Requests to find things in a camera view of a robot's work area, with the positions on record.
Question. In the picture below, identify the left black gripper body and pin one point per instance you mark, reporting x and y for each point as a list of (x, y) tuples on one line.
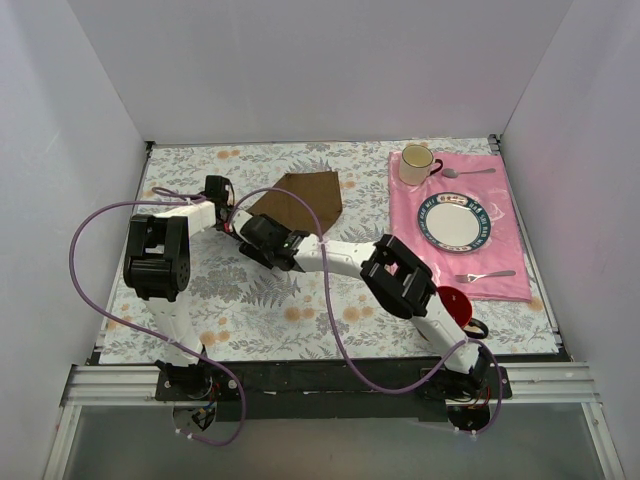
[(230, 228)]

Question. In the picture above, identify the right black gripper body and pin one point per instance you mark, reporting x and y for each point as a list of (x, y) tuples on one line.
[(258, 251)]

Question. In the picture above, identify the brown cloth napkin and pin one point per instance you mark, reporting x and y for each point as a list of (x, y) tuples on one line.
[(320, 191)]

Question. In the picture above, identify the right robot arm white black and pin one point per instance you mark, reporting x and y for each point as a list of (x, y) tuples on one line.
[(399, 280)]

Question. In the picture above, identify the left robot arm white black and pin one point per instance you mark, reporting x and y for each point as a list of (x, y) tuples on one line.
[(157, 267)]

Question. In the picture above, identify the floral tablecloth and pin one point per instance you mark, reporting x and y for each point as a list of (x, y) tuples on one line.
[(242, 311)]

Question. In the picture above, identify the black base bar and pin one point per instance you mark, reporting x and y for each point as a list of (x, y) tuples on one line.
[(306, 389)]

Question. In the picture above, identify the cream enamel mug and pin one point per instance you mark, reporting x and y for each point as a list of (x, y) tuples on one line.
[(417, 163)]

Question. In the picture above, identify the white plate dark rim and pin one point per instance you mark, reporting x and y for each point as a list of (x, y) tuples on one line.
[(454, 223)]

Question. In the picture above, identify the silver spoon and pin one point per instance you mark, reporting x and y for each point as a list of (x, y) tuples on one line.
[(452, 173)]

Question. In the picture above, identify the red interior dark mug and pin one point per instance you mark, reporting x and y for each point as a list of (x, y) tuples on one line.
[(458, 305)]

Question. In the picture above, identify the silver fork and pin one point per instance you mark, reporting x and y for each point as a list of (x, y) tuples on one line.
[(471, 278)]

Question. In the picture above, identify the pink satin cloth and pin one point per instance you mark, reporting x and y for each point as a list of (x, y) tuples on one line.
[(503, 251)]

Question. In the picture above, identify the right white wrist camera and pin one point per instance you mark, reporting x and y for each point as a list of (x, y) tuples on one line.
[(236, 222)]

